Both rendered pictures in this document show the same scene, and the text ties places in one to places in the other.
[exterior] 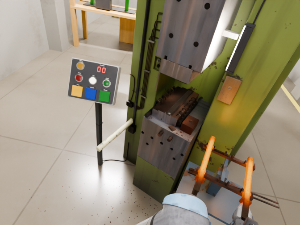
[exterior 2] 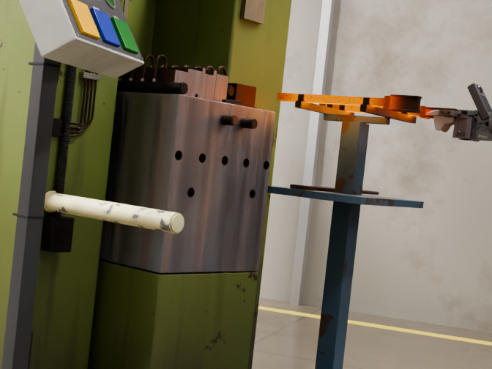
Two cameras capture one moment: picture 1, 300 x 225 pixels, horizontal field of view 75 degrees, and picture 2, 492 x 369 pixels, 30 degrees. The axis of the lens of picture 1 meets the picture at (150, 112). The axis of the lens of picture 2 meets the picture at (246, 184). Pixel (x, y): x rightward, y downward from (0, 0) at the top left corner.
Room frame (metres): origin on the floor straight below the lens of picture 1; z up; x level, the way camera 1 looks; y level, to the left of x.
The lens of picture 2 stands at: (0.31, 2.18, 0.76)
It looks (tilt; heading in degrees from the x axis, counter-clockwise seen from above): 1 degrees down; 285
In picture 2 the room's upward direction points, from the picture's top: 6 degrees clockwise
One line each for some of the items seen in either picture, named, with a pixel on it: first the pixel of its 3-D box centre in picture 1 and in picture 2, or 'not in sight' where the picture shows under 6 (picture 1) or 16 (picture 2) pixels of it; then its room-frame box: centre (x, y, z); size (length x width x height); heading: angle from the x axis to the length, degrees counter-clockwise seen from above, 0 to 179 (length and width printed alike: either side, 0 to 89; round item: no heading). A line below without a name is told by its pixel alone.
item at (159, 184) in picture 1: (165, 161); (132, 339); (1.25, -0.25, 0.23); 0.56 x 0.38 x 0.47; 154
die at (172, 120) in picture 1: (177, 103); (147, 82); (1.26, -0.20, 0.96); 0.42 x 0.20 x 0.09; 154
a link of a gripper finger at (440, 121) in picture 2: (238, 211); (439, 120); (0.48, -0.50, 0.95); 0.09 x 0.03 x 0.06; 162
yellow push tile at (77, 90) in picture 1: (77, 91); (82, 20); (1.12, 0.54, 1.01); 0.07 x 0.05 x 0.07; 89
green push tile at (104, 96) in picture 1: (104, 96); (123, 36); (1.12, 0.34, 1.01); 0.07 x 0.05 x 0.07; 89
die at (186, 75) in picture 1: (189, 60); not in sight; (1.26, -0.20, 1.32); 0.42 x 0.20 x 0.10; 154
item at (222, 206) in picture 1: (210, 191); (347, 197); (0.72, -0.48, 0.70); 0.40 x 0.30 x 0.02; 70
